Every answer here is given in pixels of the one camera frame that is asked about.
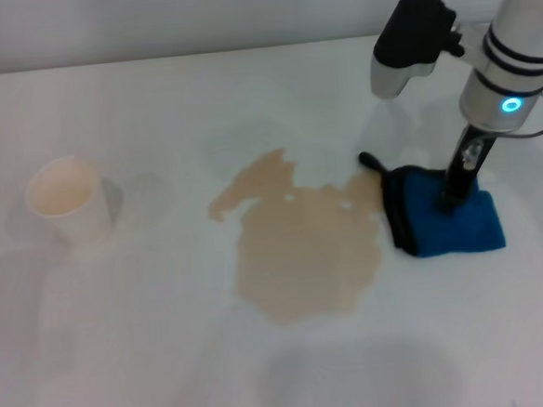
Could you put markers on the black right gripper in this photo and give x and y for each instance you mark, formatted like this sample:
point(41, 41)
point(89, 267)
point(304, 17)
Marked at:
point(466, 157)

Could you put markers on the blue rag with black trim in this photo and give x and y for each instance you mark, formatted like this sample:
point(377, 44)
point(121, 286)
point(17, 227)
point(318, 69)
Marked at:
point(450, 233)

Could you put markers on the white paper cup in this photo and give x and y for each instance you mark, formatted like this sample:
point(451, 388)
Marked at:
point(73, 203)

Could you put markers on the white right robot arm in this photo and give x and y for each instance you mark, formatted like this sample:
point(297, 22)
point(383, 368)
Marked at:
point(508, 56)

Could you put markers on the brown water stain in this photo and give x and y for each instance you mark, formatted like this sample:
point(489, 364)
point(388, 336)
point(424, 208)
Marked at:
point(302, 248)

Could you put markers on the black and white right wrist camera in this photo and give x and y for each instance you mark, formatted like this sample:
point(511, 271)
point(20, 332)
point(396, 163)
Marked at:
point(409, 35)

